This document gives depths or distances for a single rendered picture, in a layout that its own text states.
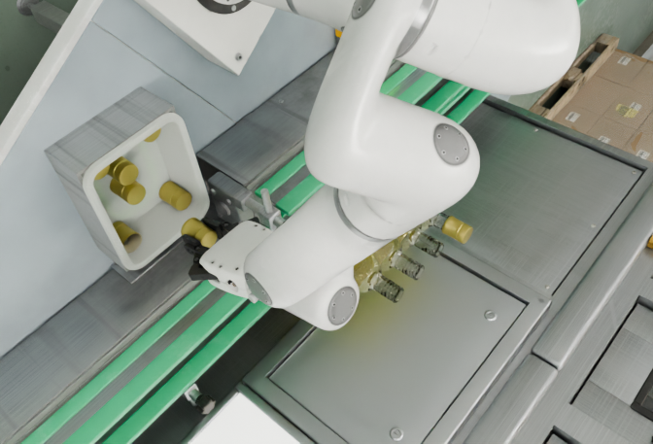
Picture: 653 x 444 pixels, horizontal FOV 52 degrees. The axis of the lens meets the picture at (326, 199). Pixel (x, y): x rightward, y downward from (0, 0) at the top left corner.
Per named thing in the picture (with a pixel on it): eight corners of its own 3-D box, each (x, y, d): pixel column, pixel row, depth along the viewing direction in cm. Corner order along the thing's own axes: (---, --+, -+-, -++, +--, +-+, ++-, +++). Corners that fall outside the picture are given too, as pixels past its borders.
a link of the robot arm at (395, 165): (423, 105, 70) (292, 57, 65) (565, -19, 52) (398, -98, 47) (413, 250, 63) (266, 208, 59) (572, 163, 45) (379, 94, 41)
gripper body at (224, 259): (258, 317, 88) (208, 289, 96) (310, 268, 93) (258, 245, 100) (239, 277, 84) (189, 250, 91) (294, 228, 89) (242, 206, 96)
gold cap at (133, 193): (106, 181, 100) (123, 193, 98) (125, 168, 102) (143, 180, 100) (113, 197, 103) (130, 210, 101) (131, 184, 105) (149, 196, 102)
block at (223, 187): (215, 219, 117) (242, 237, 114) (202, 182, 110) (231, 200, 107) (229, 206, 119) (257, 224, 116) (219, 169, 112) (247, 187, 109)
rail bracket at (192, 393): (156, 384, 116) (207, 431, 109) (145, 365, 111) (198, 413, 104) (174, 367, 117) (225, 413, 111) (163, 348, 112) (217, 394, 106)
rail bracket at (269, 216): (244, 244, 115) (297, 280, 109) (225, 176, 103) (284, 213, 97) (257, 232, 117) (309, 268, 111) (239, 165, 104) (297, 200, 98)
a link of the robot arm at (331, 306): (301, 250, 72) (359, 204, 77) (240, 223, 79) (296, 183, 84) (330, 348, 80) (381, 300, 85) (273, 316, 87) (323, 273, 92)
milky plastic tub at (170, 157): (98, 251, 108) (131, 278, 104) (43, 151, 91) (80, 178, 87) (180, 187, 116) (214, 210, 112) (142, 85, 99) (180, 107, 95)
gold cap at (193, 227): (178, 226, 99) (197, 240, 97) (195, 212, 101) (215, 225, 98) (184, 242, 102) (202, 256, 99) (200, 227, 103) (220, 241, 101)
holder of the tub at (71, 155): (109, 268, 112) (137, 291, 108) (43, 150, 92) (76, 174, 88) (186, 206, 120) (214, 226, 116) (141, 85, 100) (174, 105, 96)
